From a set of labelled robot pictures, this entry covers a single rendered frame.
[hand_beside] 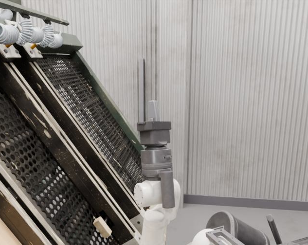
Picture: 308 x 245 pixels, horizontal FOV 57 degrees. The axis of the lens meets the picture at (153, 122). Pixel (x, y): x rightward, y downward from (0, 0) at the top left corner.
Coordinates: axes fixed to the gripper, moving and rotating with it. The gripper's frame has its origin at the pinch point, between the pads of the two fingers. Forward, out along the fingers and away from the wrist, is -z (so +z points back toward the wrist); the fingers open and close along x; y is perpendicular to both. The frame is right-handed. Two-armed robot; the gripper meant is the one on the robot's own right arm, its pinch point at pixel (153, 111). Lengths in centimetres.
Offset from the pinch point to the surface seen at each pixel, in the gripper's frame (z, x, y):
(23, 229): 29.7, 26.5, 25.0
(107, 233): 44, -12, 36
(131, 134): 5, -91, 94
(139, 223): 49, -41, 45
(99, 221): 39, -10, 38
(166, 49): -85, -181, 120
